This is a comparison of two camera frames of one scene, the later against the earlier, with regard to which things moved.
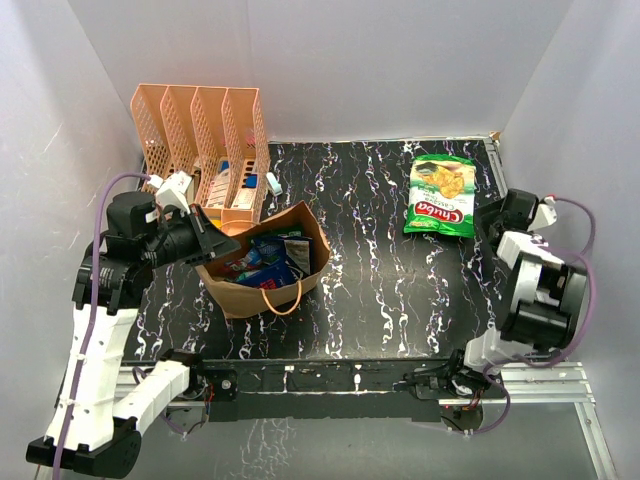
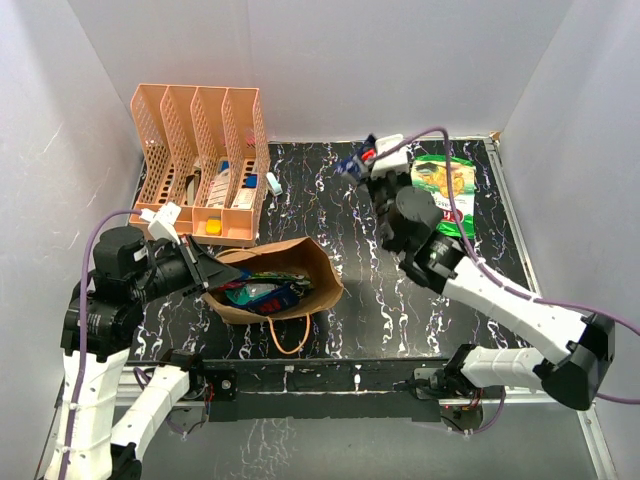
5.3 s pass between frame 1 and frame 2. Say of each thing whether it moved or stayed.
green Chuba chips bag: stayed
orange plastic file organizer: stayed
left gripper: moved
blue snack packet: moved
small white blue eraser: stayed
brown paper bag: moved
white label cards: stayed
